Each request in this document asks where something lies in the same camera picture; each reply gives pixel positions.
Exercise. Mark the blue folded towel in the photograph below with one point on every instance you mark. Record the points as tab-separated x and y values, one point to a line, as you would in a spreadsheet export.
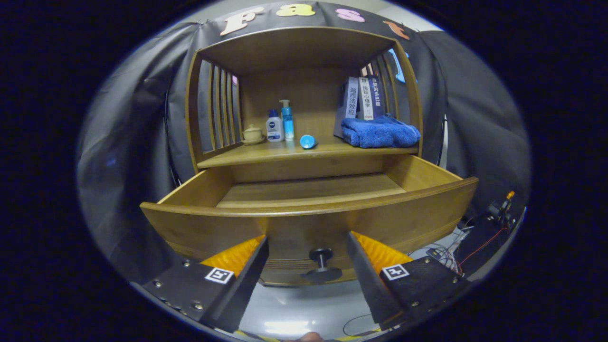
380	133

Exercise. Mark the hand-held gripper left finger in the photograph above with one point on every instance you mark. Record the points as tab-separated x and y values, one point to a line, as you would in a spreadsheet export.
242	289

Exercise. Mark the blue pump bottle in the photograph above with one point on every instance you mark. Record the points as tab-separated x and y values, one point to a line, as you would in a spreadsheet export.
288	124

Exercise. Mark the wooden drawer with black knob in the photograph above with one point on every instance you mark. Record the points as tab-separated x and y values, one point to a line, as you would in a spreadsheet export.
308	228

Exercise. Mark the blue tube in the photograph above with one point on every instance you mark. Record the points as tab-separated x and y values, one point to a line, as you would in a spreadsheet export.
308	141

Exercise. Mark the white lotion bottle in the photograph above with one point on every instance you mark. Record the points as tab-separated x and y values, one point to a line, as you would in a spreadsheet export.
275	128

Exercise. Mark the wooden cabinet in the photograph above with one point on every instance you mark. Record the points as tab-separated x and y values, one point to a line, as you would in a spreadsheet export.
294	85

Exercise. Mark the wooden countertop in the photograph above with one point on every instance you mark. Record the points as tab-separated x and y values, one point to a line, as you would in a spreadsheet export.
266	151

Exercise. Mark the beige lidded teacup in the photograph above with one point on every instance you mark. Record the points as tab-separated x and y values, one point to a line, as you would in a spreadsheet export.
252	134

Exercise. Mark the black backdrop cloth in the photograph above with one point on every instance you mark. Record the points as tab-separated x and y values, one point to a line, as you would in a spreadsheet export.
475	128

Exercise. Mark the dark blue book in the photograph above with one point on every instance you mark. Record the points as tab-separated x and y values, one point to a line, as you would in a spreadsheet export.
377	97

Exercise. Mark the white book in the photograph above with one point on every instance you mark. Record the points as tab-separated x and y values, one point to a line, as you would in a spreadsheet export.
365	99

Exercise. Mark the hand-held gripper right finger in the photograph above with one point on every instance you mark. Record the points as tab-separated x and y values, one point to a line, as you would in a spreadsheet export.
370	285

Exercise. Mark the lilac book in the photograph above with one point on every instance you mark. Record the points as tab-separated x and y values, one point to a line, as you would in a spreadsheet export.
351	99

